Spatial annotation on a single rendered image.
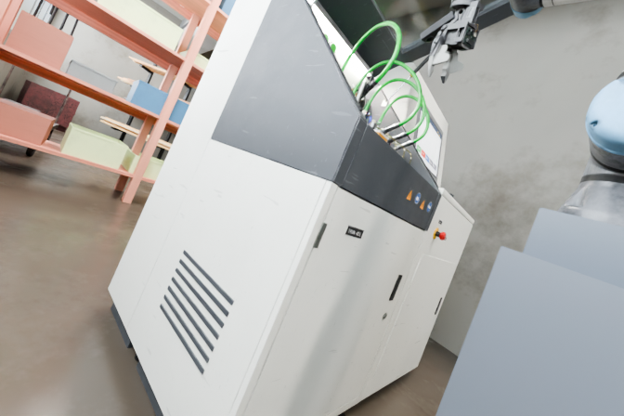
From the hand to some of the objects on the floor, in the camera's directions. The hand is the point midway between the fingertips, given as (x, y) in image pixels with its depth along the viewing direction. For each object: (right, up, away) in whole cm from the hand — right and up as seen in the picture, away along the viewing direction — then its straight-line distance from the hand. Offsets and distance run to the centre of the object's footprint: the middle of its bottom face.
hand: (435, 76), depth 88 cm
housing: (-73, -106, +71) cm, 147 cm away
